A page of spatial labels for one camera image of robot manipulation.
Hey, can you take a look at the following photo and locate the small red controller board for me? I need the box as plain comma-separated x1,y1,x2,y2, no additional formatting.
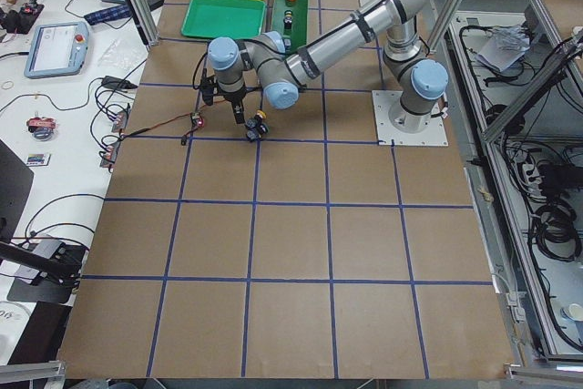
190,112,205,130

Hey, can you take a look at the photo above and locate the green conveyor belt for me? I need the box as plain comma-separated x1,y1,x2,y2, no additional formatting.
270,0,309,55

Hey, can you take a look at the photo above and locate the black power adapter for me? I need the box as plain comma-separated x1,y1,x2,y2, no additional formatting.
101,76,138,90

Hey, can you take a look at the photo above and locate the red black conveyor cable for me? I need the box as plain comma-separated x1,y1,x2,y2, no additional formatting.
120,113,201,140

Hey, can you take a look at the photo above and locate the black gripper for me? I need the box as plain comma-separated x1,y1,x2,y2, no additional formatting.
199,68,247,125

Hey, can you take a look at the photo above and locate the blue checkered pouch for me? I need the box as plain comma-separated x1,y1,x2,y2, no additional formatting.
83,4,131,26

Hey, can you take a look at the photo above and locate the yellow push button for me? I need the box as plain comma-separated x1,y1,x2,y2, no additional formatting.
245,109,269,136

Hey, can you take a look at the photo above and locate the near teach pendant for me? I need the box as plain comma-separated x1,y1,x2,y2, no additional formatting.
24,22,89,79

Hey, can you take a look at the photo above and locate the green plastic tray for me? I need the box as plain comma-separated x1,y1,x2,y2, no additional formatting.
181,0,266,39

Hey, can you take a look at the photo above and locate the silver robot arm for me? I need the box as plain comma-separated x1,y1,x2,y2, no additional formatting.
197,0,442,123

